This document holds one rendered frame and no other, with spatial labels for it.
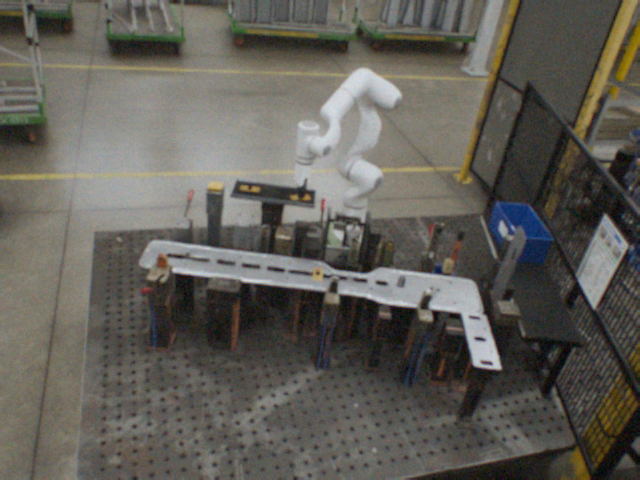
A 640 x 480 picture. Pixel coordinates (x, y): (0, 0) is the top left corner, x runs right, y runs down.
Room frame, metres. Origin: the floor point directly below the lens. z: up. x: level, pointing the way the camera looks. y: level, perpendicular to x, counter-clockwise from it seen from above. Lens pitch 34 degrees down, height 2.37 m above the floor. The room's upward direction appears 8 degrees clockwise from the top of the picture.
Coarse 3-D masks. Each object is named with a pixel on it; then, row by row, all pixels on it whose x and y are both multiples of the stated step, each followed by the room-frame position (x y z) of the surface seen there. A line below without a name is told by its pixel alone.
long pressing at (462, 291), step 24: (144, 264) 1.72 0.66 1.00; (168, 264) 1.74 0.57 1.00; (192, 264) 1.76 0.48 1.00; (216, 264) 1.79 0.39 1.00; (240, 264) 1.81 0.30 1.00; (264, 264) 1.83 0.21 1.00; (288, 264) 1.86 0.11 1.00; (312, 264) 1.88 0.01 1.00; (312, 288) 1.73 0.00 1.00; (360, 288) 1.77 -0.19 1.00; (384, 288) 1.79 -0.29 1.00; (408, 288) 1.82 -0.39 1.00; (432, 288) 1.84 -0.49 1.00; (456, 288) 1.86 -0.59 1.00; (456, 312) 1.72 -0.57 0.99; (480, 312) 1.73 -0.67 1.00
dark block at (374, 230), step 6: (372, 228) 2.04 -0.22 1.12; (378, 228) 2.05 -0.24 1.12; (372, 234) 2.01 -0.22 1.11; (378, 234) 2.01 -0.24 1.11; (372, 240) 2.01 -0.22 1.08; (378, 240) 2.01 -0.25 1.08; (366, 246) 2.07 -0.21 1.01; (372, 246) 2.01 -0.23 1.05; (378, 246) 2.01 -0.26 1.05; (366, 252) 2.04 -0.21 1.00; (372, 252) 2.01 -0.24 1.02; (366, 258) 2.01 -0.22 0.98; (372, 258) 2.01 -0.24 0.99; (366, 264) 2.01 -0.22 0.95; (372, 264) 2.01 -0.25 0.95; (366, 270) 2.01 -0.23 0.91; (372, 270) 2.01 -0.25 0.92
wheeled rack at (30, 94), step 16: (32, 0) 5.31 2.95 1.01; (32, 16) 5.14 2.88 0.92; (32, 32) 4.71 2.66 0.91; (0, 48) 5.13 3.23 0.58; (32, 48) 4.48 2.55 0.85; (32, 64) 4.48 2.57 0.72; (0, 80) 5.10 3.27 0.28; (16, 80) 5.16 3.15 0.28; (32, 80) 5.22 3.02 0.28; (0, 96) 4.67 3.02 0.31; (16, 96) 4.72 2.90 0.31; (32, 96) 4.75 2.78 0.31; (0, 112) 4.40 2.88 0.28; (16, 112) 4.44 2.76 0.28; (32, 112) 4.49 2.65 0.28; (32, 128) 4.47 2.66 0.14
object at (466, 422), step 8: (480, 368) 1.43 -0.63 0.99; (472, 376) 1.47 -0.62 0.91; (480, 376) 1.43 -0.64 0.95; (488, 376) 1.43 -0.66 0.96; (472, 384) 1.45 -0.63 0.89; (480, 384) 1.44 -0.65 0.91; (472, 392) 1.44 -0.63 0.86; (480, 392) 1.44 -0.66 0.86; (464, 400) 1.46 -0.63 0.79; (472, 400) 1.45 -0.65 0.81; (456, 408) 1.49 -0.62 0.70; (464, 408) 1.44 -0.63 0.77; (472, 408) 1.45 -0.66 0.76; (456, 416) 1.45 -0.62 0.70; (464, 416) 1.45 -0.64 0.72; (464, 424) 1.42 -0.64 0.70; (472, 424) 1.42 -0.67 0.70
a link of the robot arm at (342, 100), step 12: (336, 96) 2.26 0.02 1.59; (348, 96) 2.26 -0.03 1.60; (324, 108) 2.22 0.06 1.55; (336, 108) 2.21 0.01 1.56; (348, 108) 2.26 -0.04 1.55; (324, 120) 2.22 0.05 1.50; (336, 120) 2.16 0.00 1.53; (336, 132) 2.11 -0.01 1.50; (312, 144) 2.07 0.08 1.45; (324, 144) 2.06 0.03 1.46; (324, 156) 2.06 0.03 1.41
